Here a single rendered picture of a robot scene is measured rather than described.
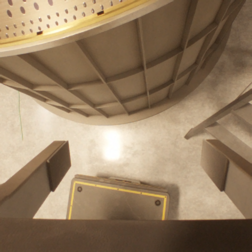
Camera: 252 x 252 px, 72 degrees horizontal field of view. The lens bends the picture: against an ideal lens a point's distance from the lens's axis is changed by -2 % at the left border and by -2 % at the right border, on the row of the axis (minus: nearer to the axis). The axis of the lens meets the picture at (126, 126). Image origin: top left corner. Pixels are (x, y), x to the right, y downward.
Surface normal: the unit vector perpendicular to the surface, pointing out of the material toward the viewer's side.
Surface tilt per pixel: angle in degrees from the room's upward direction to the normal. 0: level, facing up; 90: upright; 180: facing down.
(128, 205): 0
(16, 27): 43
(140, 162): 0
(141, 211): 0
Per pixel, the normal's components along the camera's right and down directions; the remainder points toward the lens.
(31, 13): -0.04, 0.57
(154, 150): -0.16, -0.14
